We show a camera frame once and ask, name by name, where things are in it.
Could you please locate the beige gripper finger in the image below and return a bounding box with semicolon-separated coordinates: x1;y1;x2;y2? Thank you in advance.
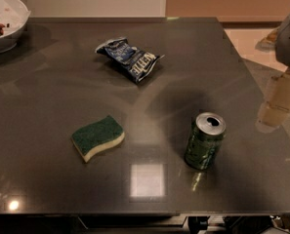
256;68;290;134

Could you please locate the green soda can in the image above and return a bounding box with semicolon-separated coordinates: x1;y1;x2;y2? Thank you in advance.
185;112;227;170

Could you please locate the green and yellow sponge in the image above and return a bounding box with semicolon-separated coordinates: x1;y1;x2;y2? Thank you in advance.
71;116;125;163

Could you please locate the blue chip bag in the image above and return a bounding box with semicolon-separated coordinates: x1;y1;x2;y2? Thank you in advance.
95;37;162;84

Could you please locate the white bowl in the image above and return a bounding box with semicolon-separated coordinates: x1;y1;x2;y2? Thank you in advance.
0;0;30;53

